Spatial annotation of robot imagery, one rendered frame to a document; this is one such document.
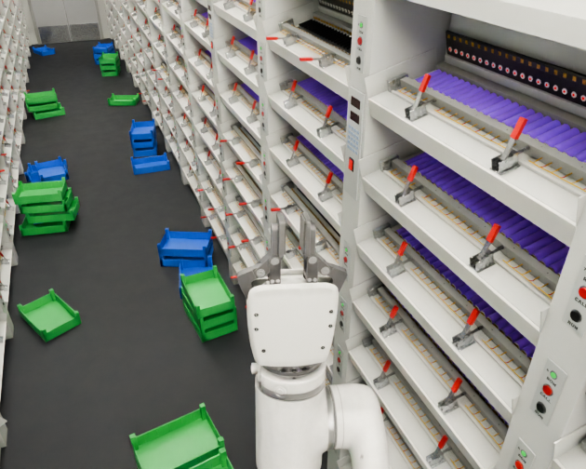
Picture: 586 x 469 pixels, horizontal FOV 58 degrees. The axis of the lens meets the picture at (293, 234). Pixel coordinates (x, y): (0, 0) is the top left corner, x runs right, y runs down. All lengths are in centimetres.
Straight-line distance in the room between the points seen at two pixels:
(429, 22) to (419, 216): 43
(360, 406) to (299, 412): 8
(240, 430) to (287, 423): 181
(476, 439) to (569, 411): 35
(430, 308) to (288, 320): 70
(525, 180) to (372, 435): 48
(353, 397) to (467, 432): 64
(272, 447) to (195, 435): 159
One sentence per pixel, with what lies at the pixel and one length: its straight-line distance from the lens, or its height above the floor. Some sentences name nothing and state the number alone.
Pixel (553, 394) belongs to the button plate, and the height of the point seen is 127.
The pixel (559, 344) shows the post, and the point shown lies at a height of 136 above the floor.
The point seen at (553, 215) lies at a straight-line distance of 87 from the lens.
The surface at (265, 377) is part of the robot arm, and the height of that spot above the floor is 149.
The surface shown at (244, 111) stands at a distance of 237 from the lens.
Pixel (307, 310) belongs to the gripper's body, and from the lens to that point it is 58.
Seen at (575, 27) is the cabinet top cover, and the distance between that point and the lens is 81.
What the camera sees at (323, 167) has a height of 120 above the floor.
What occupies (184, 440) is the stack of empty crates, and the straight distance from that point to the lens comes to 224.
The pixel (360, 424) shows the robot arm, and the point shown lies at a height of 142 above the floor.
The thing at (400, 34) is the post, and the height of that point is 169.
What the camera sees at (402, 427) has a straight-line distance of 152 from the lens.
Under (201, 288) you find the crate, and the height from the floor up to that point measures 16.
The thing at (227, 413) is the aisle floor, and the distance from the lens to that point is 251.
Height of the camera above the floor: 194
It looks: 33 degrees down
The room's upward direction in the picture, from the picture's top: straight up
